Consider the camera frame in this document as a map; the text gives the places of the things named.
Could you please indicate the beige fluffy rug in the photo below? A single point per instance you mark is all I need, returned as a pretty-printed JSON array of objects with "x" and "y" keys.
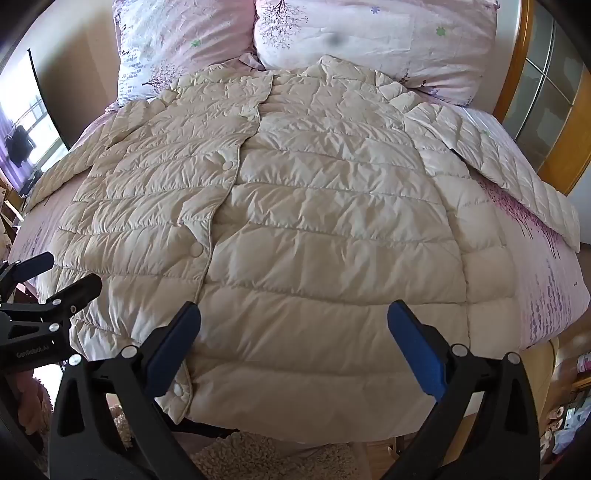
[{"x": 258, "y": 457}]

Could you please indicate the pink plush cloth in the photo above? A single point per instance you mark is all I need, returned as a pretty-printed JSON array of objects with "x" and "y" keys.
[{"x": 34, "y": 406}]

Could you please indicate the pink floral bed cover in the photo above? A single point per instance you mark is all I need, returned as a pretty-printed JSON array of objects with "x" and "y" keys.
[{"x": 540, "y": 286}]

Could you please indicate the cream quilted down jacket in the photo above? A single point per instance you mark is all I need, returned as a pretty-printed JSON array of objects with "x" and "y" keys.
[{"x": 300, "y": 207}]

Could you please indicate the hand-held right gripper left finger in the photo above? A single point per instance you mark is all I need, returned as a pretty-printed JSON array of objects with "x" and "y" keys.
[{"x": 174, "y": 341}]

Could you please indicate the wooden headboard shelf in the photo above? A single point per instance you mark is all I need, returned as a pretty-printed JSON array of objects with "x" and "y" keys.
[{"x": 545, "y": 92}]

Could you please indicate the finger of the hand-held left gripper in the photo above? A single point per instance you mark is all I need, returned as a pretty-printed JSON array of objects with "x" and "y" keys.
[
  {"x": 78, "y": 290},
  {"x": 34, "y": 266}
]

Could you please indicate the pink floral pillow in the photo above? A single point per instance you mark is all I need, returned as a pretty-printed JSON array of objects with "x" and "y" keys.
[
  {"x": 369, "y": 32},
  {"x": 184, "y": 37}
]

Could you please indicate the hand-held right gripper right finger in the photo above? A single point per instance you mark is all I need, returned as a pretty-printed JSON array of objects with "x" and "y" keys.
[{"x": 415, "y": 344}]

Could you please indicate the light wooden bed frame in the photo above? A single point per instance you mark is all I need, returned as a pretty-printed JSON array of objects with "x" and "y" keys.
[{"x": 540, "y": 392}]

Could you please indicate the assorted small boxes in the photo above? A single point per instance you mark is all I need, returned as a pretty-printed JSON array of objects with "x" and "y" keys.
[{"x": 575, "y": 415}]

